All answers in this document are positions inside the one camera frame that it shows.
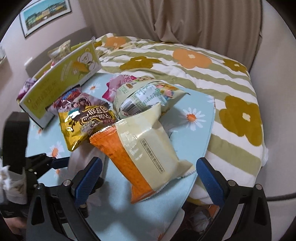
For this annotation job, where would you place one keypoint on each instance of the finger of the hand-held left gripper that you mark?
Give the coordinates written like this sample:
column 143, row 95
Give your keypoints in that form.
column 61, row 163
column 97, row 185

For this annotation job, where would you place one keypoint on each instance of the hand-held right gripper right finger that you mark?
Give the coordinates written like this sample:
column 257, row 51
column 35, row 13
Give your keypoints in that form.
column 209, row 180

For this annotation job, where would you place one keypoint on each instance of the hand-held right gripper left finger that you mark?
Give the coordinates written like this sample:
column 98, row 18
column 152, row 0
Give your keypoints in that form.
column 89, row 178

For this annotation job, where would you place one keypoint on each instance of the lilac barcode snack packet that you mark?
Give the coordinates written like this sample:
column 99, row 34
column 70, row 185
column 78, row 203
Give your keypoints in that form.
column 26, row 87

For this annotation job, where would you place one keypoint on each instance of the orange and cream snack packet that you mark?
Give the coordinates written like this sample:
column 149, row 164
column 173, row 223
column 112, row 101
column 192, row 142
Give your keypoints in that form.
column 143, row 148

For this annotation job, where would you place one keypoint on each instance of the green cardboard box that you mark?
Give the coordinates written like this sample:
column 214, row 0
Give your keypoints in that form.
column 62, row 83

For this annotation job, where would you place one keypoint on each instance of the red pink snack packet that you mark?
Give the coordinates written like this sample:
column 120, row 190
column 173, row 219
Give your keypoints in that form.
column 53, row 64

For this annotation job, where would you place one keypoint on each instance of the white orange-sticks snack packet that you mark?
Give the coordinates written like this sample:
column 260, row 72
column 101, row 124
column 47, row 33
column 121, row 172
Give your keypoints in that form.
column 61, row 48

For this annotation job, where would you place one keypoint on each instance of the light blue daisy tablecloth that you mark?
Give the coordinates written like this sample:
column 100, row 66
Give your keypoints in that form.
column 115, row 215

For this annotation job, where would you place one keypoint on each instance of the yellow brown snack packet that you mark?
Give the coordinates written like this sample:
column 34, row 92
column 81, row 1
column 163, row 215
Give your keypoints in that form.
column 76, row 126

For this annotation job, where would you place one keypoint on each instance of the white crumpled cloth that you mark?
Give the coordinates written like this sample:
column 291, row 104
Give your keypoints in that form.
column 13, row 185

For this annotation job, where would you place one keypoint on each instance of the purple cartoon snack packet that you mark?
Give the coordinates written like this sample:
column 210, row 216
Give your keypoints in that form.
column 76, row 102

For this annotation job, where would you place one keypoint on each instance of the black curved lamp pole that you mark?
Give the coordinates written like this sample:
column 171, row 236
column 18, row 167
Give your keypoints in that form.
column 282, row 198

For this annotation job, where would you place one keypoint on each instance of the light pink snack packet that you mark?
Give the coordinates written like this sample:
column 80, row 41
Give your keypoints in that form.
column 115, row 85

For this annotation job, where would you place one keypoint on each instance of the pale green snack packet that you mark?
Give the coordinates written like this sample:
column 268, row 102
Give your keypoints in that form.
column 143, row 95

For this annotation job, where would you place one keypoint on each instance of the floral striped blanket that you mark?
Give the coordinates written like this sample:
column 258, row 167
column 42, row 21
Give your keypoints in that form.
column 208, row 76

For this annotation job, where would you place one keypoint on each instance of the grey headboard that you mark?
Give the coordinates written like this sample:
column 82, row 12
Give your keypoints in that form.
column 57, row 39

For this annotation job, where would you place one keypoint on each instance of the beige curtain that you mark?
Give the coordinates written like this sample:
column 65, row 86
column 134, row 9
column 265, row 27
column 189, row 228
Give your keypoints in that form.
column 185, row 25

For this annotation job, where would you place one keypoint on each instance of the white wall socket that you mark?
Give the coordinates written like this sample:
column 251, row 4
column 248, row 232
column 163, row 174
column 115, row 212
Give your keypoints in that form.
column 29, row 62

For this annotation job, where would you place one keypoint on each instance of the framed wall poster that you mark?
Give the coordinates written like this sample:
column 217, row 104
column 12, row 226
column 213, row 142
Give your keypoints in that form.
column 44, row 16

